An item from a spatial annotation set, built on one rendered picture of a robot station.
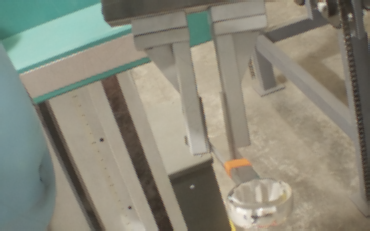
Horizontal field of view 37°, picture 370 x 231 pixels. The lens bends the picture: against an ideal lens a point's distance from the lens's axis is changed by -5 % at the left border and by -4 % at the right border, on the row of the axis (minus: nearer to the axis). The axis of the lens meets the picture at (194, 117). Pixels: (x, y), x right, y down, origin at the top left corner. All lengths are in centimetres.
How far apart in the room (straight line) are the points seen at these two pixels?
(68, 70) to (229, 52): 39
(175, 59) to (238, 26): 5
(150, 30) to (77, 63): 36
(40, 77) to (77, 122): 31
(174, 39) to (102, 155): 71
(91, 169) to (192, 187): 29
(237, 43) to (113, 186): 75
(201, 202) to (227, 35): 95
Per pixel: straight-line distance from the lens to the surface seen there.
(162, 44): 40
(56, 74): 76
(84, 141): 108
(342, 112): 229
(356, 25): 189
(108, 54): 76
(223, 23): 41
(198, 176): 129
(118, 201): 116
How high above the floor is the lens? 153
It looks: 29 degrees down
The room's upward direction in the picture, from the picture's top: 17 degrees counter-clockwise
